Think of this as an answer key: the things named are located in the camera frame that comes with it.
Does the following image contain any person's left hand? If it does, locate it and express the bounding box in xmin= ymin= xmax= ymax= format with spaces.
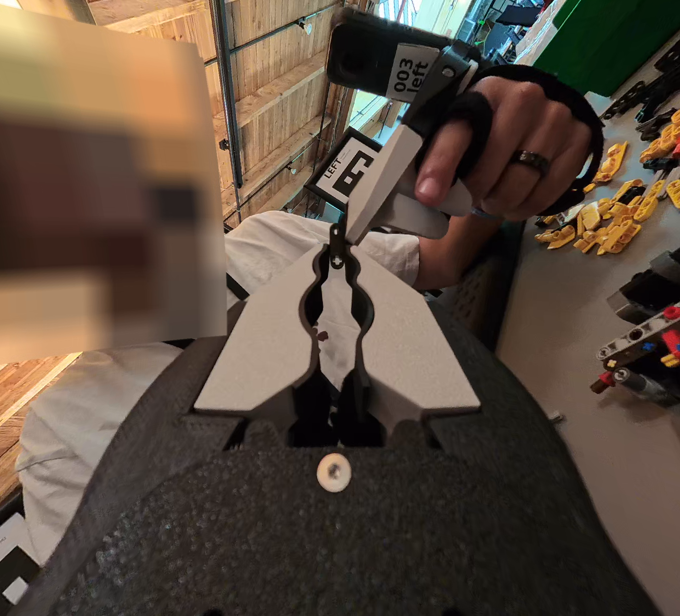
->
xmin=414 ymin=77 xmax=593 ymax=222

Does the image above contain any person in white shirt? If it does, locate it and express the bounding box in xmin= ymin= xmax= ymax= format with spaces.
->
xmin=16 ymin=210 xmax=420 ymax=566

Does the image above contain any green plastic bin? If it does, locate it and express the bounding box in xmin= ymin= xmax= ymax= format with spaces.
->
xmin=534 ymin=0 xmax=680 ymax=96

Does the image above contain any black lego connector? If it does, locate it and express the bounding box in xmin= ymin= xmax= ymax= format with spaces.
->
xmin=328 ymin=223 xmax=350 ymax=270

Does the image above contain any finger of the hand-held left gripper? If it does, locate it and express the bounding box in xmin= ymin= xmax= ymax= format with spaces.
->
xmin=345 ymin=122 xmax=426 ymax=246

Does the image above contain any person's left forearm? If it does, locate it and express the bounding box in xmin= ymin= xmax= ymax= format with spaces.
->
xmin=414 ymin=212 xmax=527 ymax=292

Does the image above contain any black framed marker sign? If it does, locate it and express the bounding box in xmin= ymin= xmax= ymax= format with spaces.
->
xmin=304 ymin=126 xmax=384 ymax=209

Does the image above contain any dark finger ring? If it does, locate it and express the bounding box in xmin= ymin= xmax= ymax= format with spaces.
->
xmin=510 ymin=150 xmax=551 ymax=171

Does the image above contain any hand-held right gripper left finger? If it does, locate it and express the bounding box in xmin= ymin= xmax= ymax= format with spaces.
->
xmin=194 ymin=244 xmax=336 ymax=445

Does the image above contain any black lego beam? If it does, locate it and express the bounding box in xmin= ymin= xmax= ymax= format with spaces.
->
xmin=600 ymin=42 xmax=680 ymax=141

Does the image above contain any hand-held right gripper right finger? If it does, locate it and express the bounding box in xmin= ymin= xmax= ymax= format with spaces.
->
xmin=339 ymin=246 xmax=482 ymax=444

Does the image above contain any pile of yellow lego pieces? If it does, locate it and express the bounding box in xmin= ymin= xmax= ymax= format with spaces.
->
xmin=534 ymin=109 xmax=680 ymax=256

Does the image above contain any grey lego car chassis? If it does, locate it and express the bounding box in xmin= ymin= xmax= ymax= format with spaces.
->
xmin=590 ymin=249 xmax=680 ymax=410

